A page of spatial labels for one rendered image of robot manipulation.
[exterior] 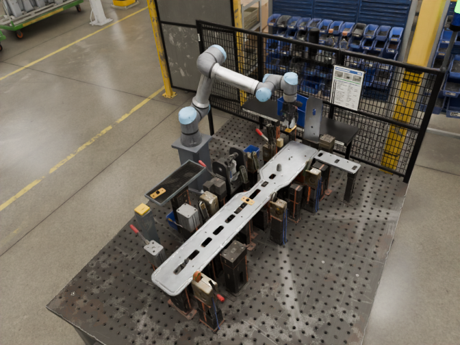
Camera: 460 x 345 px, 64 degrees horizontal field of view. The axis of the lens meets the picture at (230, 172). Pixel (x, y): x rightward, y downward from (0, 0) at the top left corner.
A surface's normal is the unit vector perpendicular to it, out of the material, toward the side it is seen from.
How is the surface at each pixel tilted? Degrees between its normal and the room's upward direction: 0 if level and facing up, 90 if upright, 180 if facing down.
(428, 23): 92
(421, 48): 87
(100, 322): 0
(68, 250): 0
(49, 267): 0
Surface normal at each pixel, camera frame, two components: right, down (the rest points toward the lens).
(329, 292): -0.07, -0.75
